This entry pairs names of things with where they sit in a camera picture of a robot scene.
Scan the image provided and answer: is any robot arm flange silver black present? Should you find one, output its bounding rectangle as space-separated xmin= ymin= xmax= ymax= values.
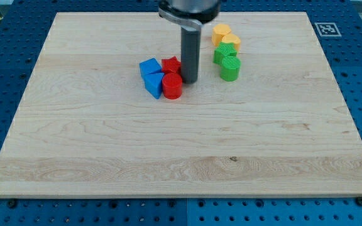
xmin=158 ymin=0 xmax=221 ymax=31

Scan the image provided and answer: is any red cylinder block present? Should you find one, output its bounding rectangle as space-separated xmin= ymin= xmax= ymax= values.
xmin=162 ymin=73 xmax=182 ymax=99

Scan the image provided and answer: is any blue triangle block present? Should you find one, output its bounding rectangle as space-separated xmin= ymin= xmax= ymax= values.
xmin=143 ymin=73 xmax=165 ymax=99

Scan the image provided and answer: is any red star block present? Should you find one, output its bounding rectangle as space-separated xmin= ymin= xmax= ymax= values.
xmin=162 ymin=56 xmax=181 ymax=75

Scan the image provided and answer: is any blue cube block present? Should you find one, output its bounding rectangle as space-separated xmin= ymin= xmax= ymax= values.
xmin=139 ymin=58 xmax=162 ymax=78

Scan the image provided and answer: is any green cylinder block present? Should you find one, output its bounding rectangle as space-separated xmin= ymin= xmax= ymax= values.
xmin=220 ymin=56 xmax=241 ymax=82

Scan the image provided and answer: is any green star block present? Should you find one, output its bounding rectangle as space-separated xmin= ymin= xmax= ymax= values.
xmin=213 ymin=42 xmax=238 ymax=65

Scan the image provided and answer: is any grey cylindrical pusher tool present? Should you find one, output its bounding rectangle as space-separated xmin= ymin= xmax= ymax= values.
xmin=181 ymin=26 xmax=200 ymax=84

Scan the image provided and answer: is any yellow cylinder block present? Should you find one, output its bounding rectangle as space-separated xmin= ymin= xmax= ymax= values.
xmin=221 ymin=33 xmax=241 ymax=51

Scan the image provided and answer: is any yellow hexagon block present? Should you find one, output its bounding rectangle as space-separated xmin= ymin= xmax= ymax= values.
xmin=211 ymin=24 xmax=232 ymax=46

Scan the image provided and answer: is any wooden board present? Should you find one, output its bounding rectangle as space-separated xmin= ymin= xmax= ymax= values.
xmin=0 ymin=12 xmax=362 ymax=199

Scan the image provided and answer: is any white fiducial marker tag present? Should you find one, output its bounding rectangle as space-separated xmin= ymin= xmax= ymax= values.
xmin=314 ymin=22 xmax=341 ymax=37

